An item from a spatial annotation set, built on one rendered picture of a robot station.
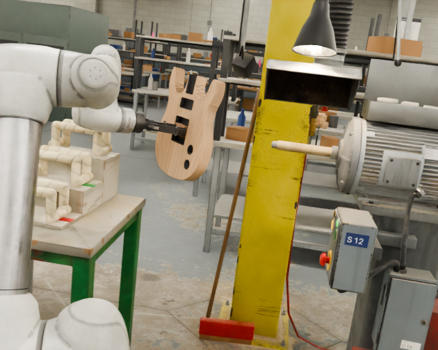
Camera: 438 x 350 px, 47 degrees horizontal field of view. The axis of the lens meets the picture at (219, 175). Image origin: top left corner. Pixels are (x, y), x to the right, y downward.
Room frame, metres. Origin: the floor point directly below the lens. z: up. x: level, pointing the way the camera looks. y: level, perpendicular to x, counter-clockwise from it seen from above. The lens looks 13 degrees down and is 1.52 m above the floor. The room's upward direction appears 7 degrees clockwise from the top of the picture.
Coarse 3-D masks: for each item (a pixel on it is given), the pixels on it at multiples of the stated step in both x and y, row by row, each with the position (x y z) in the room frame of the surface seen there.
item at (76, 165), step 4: (72, 164) 1.66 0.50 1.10; (76, 164) 1.66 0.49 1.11; (80, 164) 1.67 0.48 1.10; (72, 168) 1.66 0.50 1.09; (76, 168) 1.66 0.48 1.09; (80, 168) 1.67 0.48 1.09; (72, 172) 1.66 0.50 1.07; (76, 172) 1.66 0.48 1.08; (80, 172) 1.67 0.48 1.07; (72, 176) 1.66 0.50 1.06; (76, 176) 1.66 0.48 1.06; (80, 176) 1.68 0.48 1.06; (72, 180) 1.66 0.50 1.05; (72, 184) 1.66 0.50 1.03
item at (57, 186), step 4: (40, 180) 1.61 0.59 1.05; (44, 180) 1.61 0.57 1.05; (48, 180) 1.61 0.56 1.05; (40, 184) 1.60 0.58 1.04; (44, 184) 1.59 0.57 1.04; (48, 184) 1.59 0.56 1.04; (52, 184) 1.59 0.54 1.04; (56, 184) 1.59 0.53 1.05; (60, 184) 1.59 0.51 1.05; (64, 184) 1.59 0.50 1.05; (52, 188) 1.59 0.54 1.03; (56, 188) 1.59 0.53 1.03; (60, 188) 1.58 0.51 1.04; (64, 188) 1.58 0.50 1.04; (68, 188) 1.59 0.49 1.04
